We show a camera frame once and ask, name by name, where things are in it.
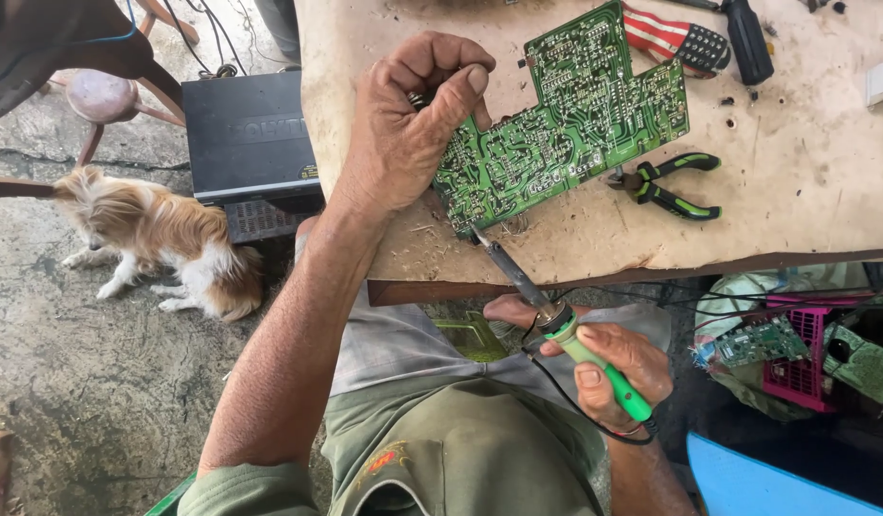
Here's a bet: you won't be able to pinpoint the person's left hand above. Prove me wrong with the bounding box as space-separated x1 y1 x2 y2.
334 32 497 217

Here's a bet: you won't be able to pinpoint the person's right hand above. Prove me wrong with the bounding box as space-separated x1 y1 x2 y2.
539 322 675 436

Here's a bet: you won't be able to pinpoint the green handled soldering iron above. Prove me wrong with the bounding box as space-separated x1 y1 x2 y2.
470 225 657 425

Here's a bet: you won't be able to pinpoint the small green circuit board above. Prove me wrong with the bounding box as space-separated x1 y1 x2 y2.
713 314 812 371

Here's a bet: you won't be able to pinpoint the black amplifier unit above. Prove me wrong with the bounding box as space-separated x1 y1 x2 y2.
181 69 327 246

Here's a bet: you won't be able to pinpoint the blue plastic sheet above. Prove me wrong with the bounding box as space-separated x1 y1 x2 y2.
686 430 883 516

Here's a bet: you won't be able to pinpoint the pink plastic basket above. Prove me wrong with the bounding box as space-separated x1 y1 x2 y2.
761 292 847 414

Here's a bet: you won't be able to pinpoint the green black pliers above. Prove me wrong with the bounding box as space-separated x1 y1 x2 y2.
605 152 723 222

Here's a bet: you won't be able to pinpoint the large green circuit board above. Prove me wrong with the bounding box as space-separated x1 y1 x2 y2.
431 0 692 241

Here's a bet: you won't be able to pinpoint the person's green shirt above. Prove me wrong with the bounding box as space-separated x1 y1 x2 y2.
176 376 609 516

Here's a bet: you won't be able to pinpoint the person's grey shorts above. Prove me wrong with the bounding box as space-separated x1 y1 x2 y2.
330 281 673 413

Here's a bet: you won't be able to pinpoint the green circuit board with hole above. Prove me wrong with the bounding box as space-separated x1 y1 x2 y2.
822 321 883 405

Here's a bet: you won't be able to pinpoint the brown white dog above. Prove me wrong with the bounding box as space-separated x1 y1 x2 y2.
52 164 265 323

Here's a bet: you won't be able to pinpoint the round wooden stool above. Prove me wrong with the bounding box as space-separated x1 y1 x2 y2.
64 67 189 170

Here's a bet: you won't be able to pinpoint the wooden stick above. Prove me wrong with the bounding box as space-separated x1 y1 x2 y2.
0 175 57 201

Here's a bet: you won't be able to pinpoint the green plastic crate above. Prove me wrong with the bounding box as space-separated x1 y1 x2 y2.
143 471 199 516

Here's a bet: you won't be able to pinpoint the black soldering iron cable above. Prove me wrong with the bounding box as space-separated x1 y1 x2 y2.
520 314 659 447

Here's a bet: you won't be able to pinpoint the bundle of black cables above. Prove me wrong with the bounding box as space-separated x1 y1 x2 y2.
161 0 250 80

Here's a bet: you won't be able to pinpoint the striped handle screwdriver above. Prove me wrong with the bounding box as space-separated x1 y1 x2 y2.
620 1 732 79

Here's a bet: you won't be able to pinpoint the black handle screwdriver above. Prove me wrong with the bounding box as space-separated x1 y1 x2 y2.
720 0 775 87

